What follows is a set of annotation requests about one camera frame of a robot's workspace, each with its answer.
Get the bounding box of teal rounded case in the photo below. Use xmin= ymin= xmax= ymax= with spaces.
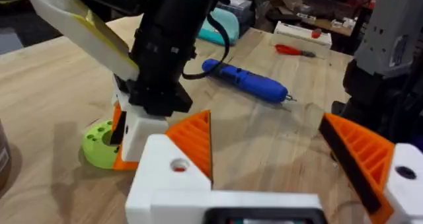
xmin=197 ymin=7 xmax=241 ymax=47

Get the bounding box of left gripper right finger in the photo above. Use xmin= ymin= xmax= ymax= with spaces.
xmin=318 ymin=112 xmax=423 ymax=224

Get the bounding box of green disc with holes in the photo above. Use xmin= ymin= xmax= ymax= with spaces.
xmin=81 ymin=119 xmax=120 ymax=170

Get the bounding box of grey box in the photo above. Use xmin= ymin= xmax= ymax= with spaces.
xmin=216 ymin=0 xmax=256 ymax=36

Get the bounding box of red handled screwdriver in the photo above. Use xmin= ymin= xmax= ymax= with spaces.
xmin=274 ymin=44 xmax=317 ymax=59

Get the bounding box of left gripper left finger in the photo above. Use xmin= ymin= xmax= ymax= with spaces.
xmin=125 ymin=110 xmax=213 ymax=224

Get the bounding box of blue electric screwdriver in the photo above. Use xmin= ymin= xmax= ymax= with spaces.
xmin=201 ymin=58 xmax=297 ymax=104

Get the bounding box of white flat box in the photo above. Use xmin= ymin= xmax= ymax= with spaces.
xmin=273 ymin=20 xmax=333 ymax=50

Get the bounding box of black cable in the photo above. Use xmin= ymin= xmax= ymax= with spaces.
xmin=181 ymin=14 xmax=231 ymax=81

